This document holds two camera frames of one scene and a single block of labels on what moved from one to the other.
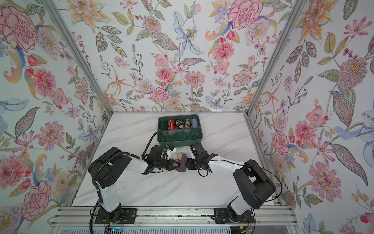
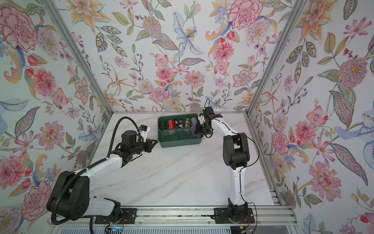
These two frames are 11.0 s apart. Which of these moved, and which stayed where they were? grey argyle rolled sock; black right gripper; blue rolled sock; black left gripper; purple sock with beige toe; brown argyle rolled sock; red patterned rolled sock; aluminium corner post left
Moved: black left gripper; black right gripper; purple sock with beige toe
Stayed: red patterned rolled sock; aluminium corner post left; grey argyle rolled sock; blue rolled sock; brown argyle rolled sock
